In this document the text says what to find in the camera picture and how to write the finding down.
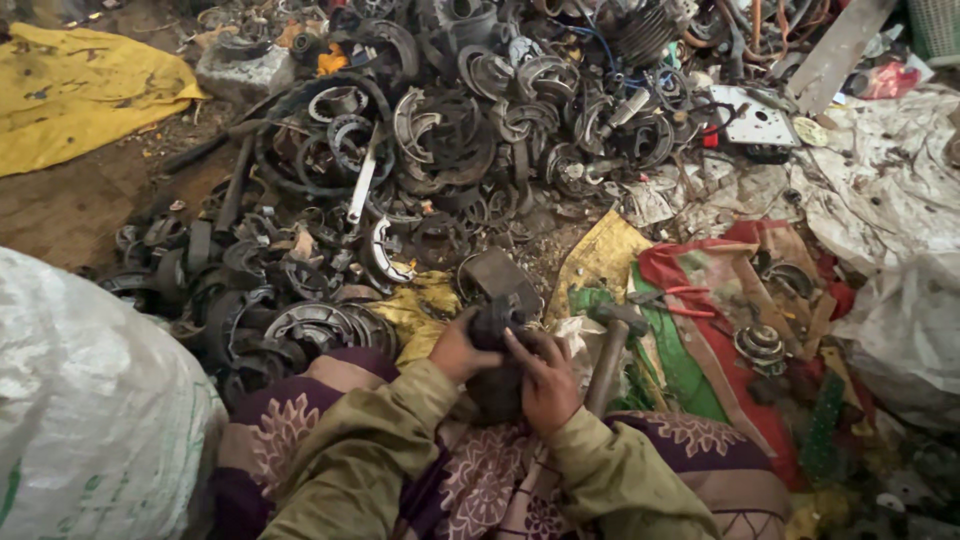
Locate person's left hand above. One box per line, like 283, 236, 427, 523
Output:
428, 306, 505, 387

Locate person's right hand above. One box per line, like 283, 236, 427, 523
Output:
504, 327, 585, 442

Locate dark greasy brake shoe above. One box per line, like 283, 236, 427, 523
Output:
465, 294, 543, 426

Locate yellow crumpled cloth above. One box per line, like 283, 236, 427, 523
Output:
367, 270, 465, 369

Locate dark metal anvil block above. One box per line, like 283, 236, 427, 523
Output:
459, 247, 544, 319

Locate person's purple patterned clothing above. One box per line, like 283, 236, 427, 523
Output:
210, 346, 795, 540

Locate red green printed cloth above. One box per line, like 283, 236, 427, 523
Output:
567, 219, 860, 492

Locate heap of scrap brake shoes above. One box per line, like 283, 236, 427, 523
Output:
96, 0, 751, 410

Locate long silver metal lever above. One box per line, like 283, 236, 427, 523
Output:
346, 124, 385, 226

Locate round metal bearing part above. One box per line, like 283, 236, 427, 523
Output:
733, 324, 789, 378

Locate green perforated strip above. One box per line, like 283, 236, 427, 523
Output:
798, 369, 847, 484

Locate grey metal plate with holes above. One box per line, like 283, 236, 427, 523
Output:
708, 84, 802, 148

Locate grey stone block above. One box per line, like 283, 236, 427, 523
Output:
195, 43, 298, 105

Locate white woven plastic sack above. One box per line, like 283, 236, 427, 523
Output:
0, 246, 229, 540

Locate finned engine cylinder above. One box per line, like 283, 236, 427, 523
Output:
600, 0, 700, 69

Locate dirty white plastic sheet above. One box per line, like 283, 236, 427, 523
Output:
622, 82, 960, 432

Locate flat metal bar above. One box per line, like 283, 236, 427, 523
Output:
786, 0, 900, 115

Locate red plastic wrapper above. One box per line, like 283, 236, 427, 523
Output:
850, 61, 922, 102

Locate yellow tarpaulin sheet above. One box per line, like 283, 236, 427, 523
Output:
0, 21, 211, 180

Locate green plastic basket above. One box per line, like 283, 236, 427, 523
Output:
906, 0, 960, 63

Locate wooden handled hammer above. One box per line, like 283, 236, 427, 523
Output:
583, 301, 651, 420

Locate red handled pliers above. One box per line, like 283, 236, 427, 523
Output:
628, 285, 718, 319

